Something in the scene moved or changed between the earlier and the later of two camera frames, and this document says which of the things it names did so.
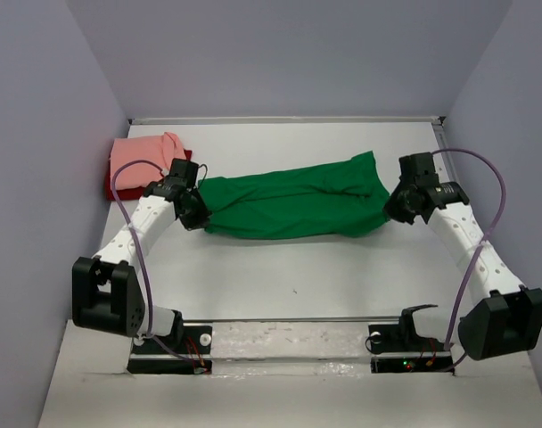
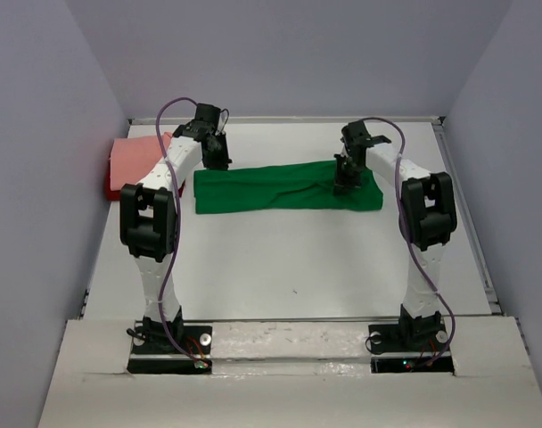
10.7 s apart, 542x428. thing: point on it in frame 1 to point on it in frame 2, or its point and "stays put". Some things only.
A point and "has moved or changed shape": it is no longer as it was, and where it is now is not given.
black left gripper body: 197,212 to 219,158
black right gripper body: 398,205 to 347,175
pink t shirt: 161,150 stays put
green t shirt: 344,197 has moved or changed shape
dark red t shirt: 109,176 stays put
